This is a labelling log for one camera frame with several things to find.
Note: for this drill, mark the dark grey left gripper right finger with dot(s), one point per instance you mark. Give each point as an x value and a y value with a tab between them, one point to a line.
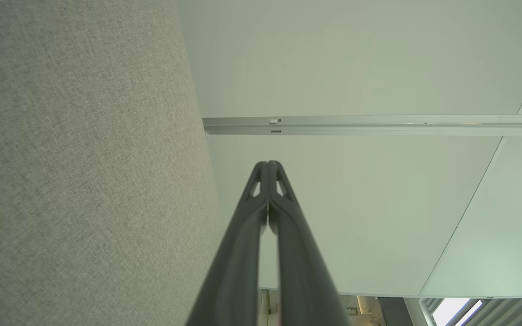
302	285

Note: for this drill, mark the window with slatted blinds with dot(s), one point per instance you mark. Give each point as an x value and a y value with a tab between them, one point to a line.
505	312

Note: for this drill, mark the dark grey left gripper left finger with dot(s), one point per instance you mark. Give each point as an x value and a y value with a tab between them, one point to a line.
238	280

